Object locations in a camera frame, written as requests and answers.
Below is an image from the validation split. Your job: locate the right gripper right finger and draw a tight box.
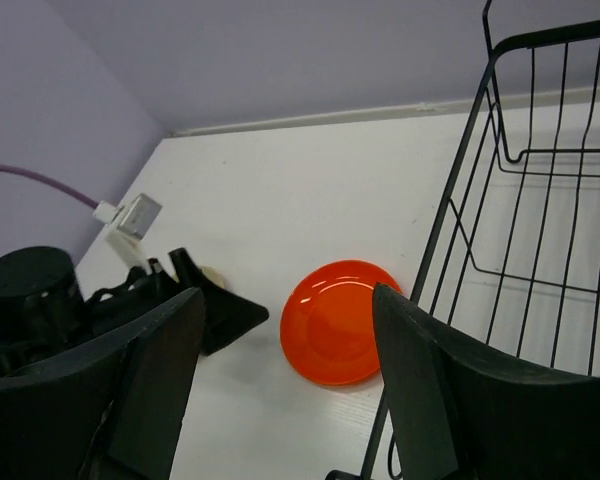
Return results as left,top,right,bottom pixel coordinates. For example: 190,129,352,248
373,285,600,479

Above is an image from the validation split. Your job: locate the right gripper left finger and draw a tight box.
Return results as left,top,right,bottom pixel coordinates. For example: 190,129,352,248
0,289,205,479

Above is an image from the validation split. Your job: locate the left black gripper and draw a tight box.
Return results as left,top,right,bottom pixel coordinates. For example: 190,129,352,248
82,248,269,356

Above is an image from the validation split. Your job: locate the small cream floral plate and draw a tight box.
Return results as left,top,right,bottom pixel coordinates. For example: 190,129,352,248
172,265,228,290

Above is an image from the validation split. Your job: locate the orange plate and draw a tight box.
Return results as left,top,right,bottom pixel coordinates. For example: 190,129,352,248
280,259,401,387

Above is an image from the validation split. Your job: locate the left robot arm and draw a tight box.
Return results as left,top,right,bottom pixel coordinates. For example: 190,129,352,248
0,246,269,377

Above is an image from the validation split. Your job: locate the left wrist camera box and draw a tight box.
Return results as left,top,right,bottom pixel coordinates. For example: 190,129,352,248
93,193,162,274

